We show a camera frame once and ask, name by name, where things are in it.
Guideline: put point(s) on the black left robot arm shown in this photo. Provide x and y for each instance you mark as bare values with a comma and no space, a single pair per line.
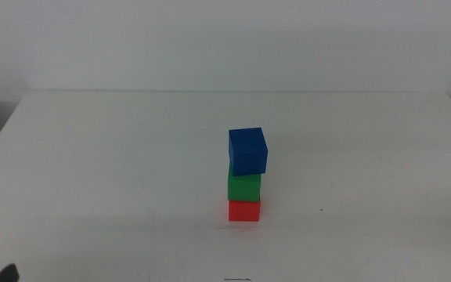
8,275

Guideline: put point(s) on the blue cube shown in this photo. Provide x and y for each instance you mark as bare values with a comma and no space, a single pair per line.
249,152

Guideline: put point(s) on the red cube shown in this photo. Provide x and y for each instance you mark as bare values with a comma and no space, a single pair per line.
243,211

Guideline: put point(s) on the green cube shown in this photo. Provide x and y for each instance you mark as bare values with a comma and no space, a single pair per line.
244,188

